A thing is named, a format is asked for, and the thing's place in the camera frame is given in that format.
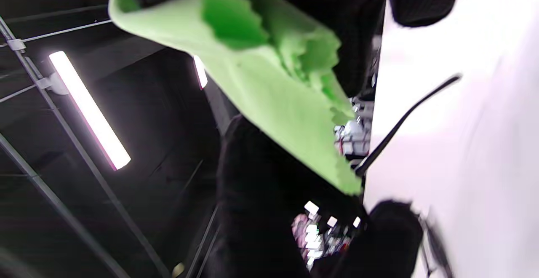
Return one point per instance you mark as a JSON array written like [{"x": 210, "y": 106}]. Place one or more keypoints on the green cleaning cloth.
[{"x": 269, "y": 84}]

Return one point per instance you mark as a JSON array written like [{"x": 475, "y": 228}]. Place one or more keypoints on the black square sunglasses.
[{"x": 404, "y": 118}]

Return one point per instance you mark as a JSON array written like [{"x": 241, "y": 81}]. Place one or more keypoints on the ceiling light tube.
[
  {"x": 88, "y": 109},
  {"x": 200, "y": 72}
]

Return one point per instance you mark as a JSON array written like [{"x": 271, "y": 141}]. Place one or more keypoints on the person's right hand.
[{"x": 362, "y": 17}]

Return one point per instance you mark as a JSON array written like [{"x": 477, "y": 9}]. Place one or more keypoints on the person's left hand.
[{"x": 252, "y": 193}]

